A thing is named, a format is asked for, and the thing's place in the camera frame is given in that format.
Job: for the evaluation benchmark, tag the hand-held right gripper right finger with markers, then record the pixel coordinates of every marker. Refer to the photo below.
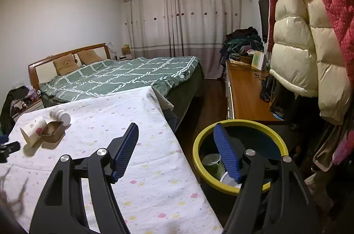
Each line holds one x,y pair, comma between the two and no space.
228,154

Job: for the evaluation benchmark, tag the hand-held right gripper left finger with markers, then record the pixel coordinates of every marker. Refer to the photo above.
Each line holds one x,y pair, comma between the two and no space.
125,151

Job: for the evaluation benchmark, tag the yellow rimmed dark waste bin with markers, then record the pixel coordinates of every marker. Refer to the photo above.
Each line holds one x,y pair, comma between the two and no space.
265,140

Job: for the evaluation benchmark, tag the clear jar with green contents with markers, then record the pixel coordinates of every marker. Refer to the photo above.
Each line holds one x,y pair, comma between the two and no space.
213,165

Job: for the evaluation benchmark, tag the floral white tablecloth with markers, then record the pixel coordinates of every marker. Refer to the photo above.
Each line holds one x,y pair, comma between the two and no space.
152,154

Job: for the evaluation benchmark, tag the white paper cup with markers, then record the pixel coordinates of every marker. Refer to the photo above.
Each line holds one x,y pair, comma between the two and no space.
30,134

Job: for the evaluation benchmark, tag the white round lid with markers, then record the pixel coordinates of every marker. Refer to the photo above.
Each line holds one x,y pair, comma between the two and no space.
226,183

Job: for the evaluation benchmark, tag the small red object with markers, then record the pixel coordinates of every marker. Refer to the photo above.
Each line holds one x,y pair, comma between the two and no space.
39,130

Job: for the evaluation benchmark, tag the dark bag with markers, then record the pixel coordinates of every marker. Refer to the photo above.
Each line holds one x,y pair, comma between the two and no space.
8,109

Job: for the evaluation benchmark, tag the white bedside nightstand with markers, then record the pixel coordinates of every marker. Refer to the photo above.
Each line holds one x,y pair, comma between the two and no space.
30,108

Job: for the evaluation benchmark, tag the brown rectangular tin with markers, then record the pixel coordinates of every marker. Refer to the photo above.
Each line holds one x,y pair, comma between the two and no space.
52,131

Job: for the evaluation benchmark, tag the white plastic bottle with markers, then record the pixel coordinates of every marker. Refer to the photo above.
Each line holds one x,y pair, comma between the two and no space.
59,115

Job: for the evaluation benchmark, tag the long wooden dresser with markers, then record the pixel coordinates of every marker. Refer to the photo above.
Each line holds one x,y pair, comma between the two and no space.
246,93

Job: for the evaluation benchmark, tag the bed with green plaid quilt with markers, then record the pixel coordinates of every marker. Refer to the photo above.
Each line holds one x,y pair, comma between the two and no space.
124,76

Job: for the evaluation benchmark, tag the wooden bed headboard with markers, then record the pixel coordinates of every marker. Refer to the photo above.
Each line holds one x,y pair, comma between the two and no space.
44,71

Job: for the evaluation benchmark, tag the brown woven basket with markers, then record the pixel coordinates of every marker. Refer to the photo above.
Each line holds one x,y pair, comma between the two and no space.
245,58

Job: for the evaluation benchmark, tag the standing desk calendar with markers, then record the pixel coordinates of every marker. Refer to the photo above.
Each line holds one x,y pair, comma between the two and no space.
258,60

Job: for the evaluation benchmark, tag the brown pillow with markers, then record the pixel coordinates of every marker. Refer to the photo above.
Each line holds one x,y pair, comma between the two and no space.
90,56
65,65

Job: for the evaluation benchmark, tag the pile of dark clothes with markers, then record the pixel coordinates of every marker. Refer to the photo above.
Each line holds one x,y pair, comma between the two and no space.
237,40

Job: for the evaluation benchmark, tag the pink garment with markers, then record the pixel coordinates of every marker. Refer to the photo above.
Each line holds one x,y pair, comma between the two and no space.
344,147

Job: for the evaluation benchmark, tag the white puffer jacket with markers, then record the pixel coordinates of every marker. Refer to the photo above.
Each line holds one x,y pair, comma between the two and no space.
293,43

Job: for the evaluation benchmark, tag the pink and white curtain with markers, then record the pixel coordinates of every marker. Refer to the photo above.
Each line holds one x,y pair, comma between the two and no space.
179,29

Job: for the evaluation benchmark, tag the black television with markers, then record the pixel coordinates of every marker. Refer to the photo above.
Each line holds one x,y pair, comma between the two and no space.
264,18

